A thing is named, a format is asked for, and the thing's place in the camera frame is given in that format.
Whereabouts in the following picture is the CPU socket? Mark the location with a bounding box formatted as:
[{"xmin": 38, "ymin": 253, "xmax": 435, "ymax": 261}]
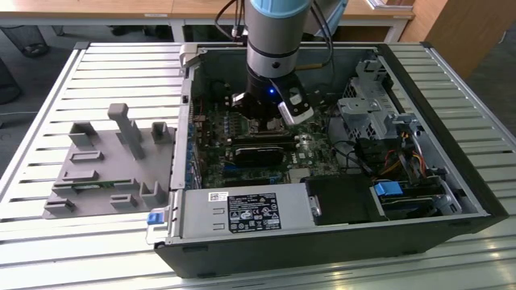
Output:
[{"xmin": 245, "ymin": 119, "xmax": 290, "ymax": 136}]

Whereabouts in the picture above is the short graphics card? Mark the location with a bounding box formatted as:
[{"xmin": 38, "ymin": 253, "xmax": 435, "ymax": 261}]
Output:
[{"xmin": 231, "ymin": 144, "xmax": 283, "ymax": 167}]

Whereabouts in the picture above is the green motherboard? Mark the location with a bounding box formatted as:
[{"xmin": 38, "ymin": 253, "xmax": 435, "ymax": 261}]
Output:
[{"xmin": 187, "ymin": 96, "xmax": 343, "ymax": 188}]

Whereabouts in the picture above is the silver drive cage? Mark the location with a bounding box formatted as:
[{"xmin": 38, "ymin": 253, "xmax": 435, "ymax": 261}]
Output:
[{"xmin": 335, "ymin": 59, "xmax": 407, "ymax": 142}]

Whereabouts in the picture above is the silver finned heatsink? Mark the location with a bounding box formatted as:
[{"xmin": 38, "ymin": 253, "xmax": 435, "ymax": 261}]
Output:
[{"xmin": 287, "ymin": 168, "xmax": 310, "ymax": 182}]

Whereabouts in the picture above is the silver power supply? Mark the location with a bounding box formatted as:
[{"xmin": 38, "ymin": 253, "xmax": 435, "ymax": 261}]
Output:
[{"xmin": 175, "ymin": 184, "xmax": 319, "ymax": 240}]

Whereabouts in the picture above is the blue disk carrier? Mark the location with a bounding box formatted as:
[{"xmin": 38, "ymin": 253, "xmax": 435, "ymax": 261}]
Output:
[{"xmin": 371, "ymin": 179, "xmax": 405, "ymax": 199}]

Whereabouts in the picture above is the white paper stack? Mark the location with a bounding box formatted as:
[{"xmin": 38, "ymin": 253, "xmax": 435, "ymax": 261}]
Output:
[{"xmin": 363, "ymin": 0, "xmax": 406, "ymax": 10}]

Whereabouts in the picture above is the grey parts rack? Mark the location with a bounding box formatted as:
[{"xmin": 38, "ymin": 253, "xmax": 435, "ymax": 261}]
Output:
[{"xmin": 41, "ymin": 102, "xmax": 178, "ymax": 221}]

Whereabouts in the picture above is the wooden desk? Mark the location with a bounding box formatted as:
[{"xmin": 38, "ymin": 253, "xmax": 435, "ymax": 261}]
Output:
[{"xmin": 0, "ymin": 0, "xmax": 415, "ymax": 43}]

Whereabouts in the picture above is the green RAM stick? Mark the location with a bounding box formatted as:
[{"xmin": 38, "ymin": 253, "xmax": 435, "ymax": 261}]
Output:
[{"xmin": 70, "ymin": 179, "xmax": 131, "ymax": 191}]

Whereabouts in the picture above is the black hard disk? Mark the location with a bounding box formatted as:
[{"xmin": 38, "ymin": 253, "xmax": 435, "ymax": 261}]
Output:
[{"xmin": 378, "ymin": 196, "xmax": 442, "ymax": 219}]

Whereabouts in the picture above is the black PC case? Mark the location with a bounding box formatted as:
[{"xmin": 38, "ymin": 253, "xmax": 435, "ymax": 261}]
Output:
[{"xmin": 151, "ymin": 41, "xmax": 509, "ymax": 279}]

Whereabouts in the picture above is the wooden cabinet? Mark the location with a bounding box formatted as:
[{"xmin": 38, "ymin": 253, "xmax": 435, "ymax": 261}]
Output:
[{"xmin": 398, "ymin": 0, "xmax": 516, "ymax": 80}]

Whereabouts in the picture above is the black mesh waste bin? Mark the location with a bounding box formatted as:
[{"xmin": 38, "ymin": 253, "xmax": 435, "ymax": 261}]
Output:
[{"xmin": 0, "ymin": 25, "xmax": 51, "ymax": 59}]

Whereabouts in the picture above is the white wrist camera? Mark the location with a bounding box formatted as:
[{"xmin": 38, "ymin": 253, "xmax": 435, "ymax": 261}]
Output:
[{"xmin": 275, "ymin": 86, "xmax": 314, "ymax": 125}]

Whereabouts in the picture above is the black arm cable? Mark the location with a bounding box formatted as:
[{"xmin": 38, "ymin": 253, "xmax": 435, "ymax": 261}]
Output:
[
  {"xmin": 307, "ymin": 5, "xmax": 337, "ymax": 72},
  {"xmin": 213, "ymin": 0, "xmax": 247, "ymax": 42}
]

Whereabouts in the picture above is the yellow power wire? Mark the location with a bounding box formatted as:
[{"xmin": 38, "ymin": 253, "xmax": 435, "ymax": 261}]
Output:
[{"xmin": 409, "ymin": 152, "xmax": 427, "ymax": 172}]

